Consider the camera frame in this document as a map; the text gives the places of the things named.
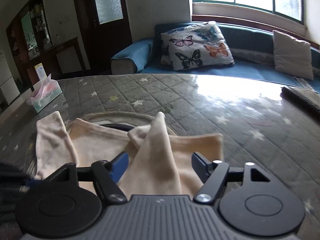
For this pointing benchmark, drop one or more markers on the blue sofa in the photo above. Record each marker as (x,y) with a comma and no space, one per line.
(252,51)

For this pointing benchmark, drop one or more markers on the beige long sleeve garment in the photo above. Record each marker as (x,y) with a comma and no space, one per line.
(159,163)

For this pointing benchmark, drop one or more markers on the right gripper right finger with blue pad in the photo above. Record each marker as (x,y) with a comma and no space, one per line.
(213,174)

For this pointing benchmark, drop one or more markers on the white refrigerator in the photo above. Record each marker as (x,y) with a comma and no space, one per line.
(9,90)

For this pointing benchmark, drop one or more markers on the dark remote on table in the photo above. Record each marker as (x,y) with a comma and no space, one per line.
(305,99)

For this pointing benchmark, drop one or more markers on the butterfly print pillow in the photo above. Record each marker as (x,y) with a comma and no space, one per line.
(195,46)

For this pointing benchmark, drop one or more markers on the dark wooden door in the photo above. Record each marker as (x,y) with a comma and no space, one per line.
(105,31)

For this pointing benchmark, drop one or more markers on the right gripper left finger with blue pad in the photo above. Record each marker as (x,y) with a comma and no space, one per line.
(106,176)

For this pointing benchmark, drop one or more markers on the dark wooden cabinet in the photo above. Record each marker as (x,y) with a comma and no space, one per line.
(31,44)

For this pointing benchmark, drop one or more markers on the tissue box pink green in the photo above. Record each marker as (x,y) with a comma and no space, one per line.
(45,94)

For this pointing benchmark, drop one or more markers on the glass lazy susan turntable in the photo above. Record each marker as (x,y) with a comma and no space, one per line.
(134,123)

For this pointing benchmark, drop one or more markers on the beige plain pillow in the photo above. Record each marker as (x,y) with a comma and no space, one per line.
(292,56)

